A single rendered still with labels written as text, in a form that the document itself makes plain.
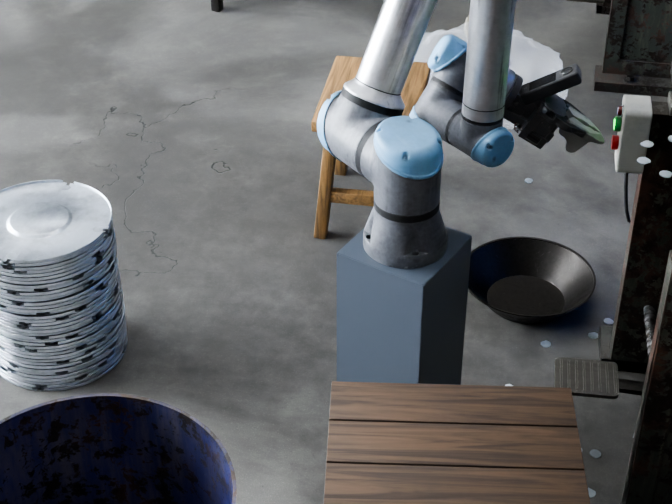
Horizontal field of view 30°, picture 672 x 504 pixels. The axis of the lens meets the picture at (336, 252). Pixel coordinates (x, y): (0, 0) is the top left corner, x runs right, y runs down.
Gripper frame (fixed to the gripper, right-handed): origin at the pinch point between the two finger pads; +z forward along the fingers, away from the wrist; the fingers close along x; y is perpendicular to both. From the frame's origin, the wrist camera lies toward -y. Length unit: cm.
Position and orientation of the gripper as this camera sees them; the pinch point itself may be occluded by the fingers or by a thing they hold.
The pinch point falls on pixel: (600, 135)
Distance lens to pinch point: 239.9
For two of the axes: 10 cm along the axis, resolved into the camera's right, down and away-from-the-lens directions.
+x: -1.4, 5.8, -8.1
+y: -5.0, 6.6, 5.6
